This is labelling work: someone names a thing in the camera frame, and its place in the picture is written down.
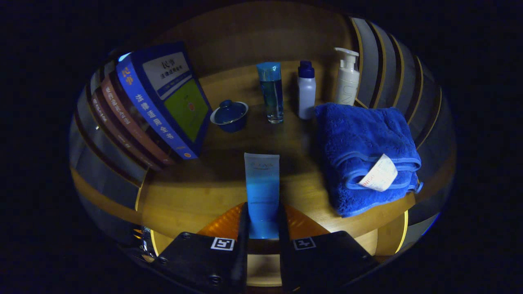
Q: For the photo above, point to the thick blue book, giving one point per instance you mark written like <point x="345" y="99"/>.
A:
<point x="171" y="94"/>

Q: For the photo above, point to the white bottle with blue cap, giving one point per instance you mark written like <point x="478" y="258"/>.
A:
<point x="306" y="96"/>

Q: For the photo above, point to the wooden countertop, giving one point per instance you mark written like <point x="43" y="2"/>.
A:
<point x="212" y="183"/>

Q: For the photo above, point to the dark blue lidded teacup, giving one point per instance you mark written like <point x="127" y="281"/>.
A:
<point x="229" y="116"/>

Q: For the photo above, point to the folded blue towel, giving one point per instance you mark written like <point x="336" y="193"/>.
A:
<point x="359" y="134"/>

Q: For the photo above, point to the blue cosmetic tube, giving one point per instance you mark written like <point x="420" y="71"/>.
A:
<point x="261" y="183"/>

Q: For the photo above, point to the wooden cabinet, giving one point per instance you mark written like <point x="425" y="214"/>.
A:
<point x="253" y="36"/>

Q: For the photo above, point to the white pump bottle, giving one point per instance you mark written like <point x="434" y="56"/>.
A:
<point x="347" y="83"/>

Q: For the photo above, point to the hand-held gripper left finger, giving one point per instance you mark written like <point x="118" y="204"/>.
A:
<point x="243" y="253"/>

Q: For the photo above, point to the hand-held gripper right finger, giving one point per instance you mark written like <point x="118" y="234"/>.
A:
<point x="282" y="253"/>

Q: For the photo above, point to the teal glass bottle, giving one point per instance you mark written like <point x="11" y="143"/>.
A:
<point x="271" y="94"/>

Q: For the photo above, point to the reddish brown book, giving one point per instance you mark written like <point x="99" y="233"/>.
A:
<point x="130" y="122"/>

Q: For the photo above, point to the dark brown book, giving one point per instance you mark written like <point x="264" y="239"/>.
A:
<point x="107" y="118"/>

